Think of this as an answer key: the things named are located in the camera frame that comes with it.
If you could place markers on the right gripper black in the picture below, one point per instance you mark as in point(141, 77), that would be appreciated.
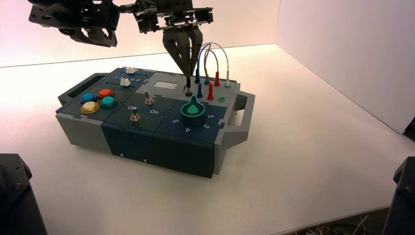
point(172, 18)

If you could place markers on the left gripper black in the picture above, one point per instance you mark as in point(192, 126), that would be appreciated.
point(76, 14)

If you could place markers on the white rectangular display screen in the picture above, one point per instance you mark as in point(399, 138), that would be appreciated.
point(165, 85)

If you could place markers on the white slider knob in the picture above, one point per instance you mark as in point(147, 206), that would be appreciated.
point(131, 70)
point(125, 82)

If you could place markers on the red round push button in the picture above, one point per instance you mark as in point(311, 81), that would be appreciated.
point(106, 93)

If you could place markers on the blue round push button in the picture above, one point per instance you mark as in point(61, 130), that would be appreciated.
point(89, 98)

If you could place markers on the teal round push button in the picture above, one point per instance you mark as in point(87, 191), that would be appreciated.
point(109, 102)

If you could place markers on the green and teal rotary knob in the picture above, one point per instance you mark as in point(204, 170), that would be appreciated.
point(193, 113)

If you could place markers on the yellow round push button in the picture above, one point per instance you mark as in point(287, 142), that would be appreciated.
point(90, 107)

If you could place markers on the grey and teal control box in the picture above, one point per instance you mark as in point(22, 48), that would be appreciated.
point(181, 155)

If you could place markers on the metal toggle switch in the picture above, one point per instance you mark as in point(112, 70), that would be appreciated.
point(148, 99)
point(135, 116)

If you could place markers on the dark object at wall edge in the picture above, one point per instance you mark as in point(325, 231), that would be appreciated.
point(411, 131)

